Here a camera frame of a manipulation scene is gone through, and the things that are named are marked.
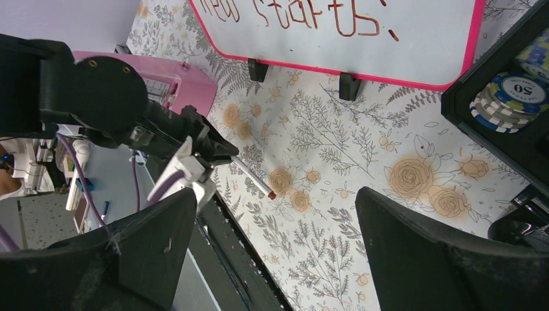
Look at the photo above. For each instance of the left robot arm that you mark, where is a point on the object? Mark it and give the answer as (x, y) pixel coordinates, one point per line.
(148, 104)

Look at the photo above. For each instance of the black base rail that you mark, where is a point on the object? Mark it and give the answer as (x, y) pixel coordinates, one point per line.
(222, 270)

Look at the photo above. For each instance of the red whiteboard marker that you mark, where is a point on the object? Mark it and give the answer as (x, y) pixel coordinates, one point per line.
(258, 182)

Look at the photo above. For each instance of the blue marker on desk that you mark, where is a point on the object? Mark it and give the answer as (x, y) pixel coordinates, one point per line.
(105, 210)

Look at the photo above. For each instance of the pink eraser holder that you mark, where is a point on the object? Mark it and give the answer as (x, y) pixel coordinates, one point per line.
(169, 82)

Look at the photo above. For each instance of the pink framed whiteboard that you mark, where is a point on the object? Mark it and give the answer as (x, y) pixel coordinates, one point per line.
(422, 44)

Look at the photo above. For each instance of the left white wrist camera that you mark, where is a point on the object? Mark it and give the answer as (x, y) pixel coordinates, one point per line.
(186, 169)

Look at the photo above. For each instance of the black poker chip case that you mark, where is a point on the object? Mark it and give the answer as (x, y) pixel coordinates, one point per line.
(520, 29)

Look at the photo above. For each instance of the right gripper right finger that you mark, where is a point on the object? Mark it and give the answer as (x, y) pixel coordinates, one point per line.
(419, 263)

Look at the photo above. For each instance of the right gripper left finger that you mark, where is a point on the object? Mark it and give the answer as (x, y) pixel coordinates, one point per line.
(131, 264)

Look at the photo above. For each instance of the floral tablecloth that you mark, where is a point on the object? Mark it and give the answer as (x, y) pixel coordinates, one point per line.
(316, 151)

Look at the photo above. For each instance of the blue poker chip stack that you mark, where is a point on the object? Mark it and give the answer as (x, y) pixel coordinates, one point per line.
(510, 102)

